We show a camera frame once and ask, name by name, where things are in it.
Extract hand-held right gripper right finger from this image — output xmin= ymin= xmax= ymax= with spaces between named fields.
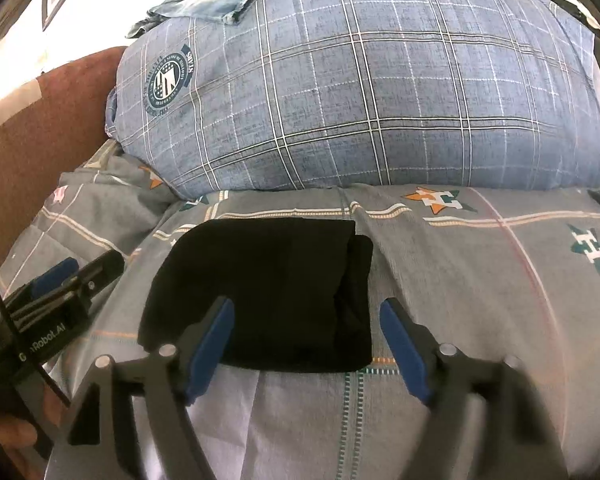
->
xmin=379 ymin=297 xmax=571 ymax=480

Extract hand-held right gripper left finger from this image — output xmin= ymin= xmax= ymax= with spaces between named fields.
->
xmin=47 ymin=296 xmax=236 ymax=480

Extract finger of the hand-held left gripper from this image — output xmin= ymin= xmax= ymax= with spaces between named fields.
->
xmin=29 ymin=256 xmax=81 ymax=297
xmin=67 ymin=249 xmax=127 ymax=308

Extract black pants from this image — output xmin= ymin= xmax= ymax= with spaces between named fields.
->
xmin=137 ymin=217 xmax=374 ymax=373

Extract person's left hand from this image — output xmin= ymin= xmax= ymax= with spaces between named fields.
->
xmin=0 ymin=390 xmax=72 ymax=457

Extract grey printed bedsheet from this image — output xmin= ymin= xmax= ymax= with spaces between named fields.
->
xmin=0 ymin=140 xmax=600 ymax=480

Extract brown headboard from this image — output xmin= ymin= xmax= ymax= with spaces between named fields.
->
xmin=0 ymin=46 xmax=131 ymax=281

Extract blue plaid pillow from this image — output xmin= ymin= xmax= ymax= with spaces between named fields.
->
xmin=104 ymin=0 xmax=600 ymax=201

